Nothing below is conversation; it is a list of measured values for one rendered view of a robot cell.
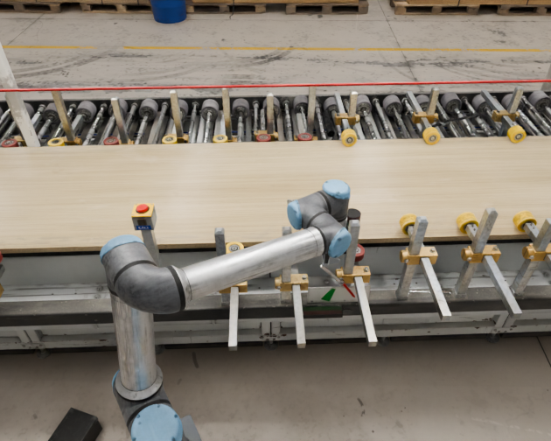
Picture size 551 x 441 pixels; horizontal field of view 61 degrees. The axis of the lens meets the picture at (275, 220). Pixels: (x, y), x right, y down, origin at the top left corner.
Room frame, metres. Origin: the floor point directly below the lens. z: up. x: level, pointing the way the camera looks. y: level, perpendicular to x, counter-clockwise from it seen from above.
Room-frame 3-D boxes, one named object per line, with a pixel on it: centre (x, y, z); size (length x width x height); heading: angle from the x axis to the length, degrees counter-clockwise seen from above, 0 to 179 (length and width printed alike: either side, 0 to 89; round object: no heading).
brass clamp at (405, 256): (1.30, -0.57, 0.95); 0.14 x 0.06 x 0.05; 92
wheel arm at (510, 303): (1.26, -0.83, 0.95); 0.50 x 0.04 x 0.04; 2
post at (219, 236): (1.27, 0.21, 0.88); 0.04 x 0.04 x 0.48; 2
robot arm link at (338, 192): (1.20, -0.20, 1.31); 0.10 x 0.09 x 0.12; 122
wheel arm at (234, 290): (1.18, 0.16, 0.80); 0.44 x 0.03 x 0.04; 2
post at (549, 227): (1.32, -1.04, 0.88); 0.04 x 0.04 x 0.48; 2
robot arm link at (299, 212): (1.13, -0.11, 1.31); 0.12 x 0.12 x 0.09; 32
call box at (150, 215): (1.26, 0.47, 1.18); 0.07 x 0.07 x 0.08; 2
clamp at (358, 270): (1.29, -0.32, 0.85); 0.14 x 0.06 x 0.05; 92
